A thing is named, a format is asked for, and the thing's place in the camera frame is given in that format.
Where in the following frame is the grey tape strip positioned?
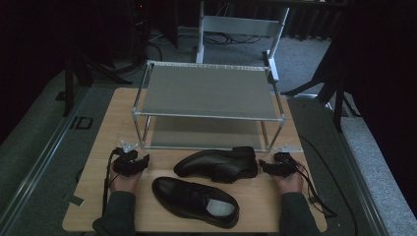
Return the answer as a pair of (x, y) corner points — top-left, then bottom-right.
(62, 193), (86, 207)

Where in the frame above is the grey two-tier shoe rack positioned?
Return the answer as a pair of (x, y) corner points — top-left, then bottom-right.
(132, 60), (286, 153)

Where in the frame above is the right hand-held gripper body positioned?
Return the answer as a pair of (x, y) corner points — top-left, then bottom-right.
(271, 144), (304, 179)

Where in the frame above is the thin black floor cable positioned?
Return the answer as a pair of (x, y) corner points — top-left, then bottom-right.
(298, 135), (359, 236)

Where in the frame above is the silver metal frame stand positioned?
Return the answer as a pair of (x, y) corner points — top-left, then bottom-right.
(195, 1), (291, 83)

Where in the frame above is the person's left hand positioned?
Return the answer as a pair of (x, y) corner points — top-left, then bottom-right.
(108, 163), (144, 195)

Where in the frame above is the black tripod stand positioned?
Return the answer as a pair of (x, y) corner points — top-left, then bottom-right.
(280, 42), (362, 134)
(54, 48), (134, 118)

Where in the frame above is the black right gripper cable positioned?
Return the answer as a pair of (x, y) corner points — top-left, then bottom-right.
(288, 156), (338, 219)

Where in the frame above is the person's right hand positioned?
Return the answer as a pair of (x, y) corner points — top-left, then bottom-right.
(269, 171), (305, 196)

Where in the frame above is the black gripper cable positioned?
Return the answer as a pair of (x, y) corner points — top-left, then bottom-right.
(288, 156), (338, 219)
(101, 147), (123, 215)

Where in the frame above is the bundle of black floor cables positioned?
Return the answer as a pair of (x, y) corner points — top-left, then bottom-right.
(202, 30), (266, 46)

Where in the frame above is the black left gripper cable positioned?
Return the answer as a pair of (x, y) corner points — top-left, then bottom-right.
(101, 147), (123, 215)

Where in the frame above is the black leather shoe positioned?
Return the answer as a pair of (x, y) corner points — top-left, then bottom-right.
(173, 146), (259, 185)
(151, 176), (241, 230)

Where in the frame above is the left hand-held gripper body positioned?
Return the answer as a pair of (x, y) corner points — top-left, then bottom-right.
(112, 140), (143, 178)

